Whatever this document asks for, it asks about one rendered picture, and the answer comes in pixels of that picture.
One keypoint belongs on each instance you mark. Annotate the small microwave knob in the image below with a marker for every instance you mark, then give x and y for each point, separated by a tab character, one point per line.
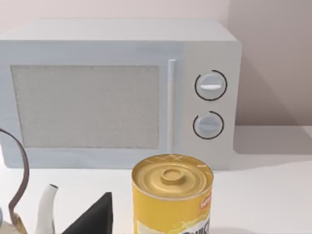
208	124

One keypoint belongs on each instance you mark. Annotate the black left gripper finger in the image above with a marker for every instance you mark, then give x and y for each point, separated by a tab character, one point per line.
97	217

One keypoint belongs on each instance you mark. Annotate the yellow can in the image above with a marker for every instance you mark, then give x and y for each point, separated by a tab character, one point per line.
170	202

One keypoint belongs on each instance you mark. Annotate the pale microwave oven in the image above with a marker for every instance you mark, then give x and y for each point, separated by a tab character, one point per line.
117	48

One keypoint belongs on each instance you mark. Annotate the large microwave knob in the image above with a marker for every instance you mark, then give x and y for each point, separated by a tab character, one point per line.
210	84

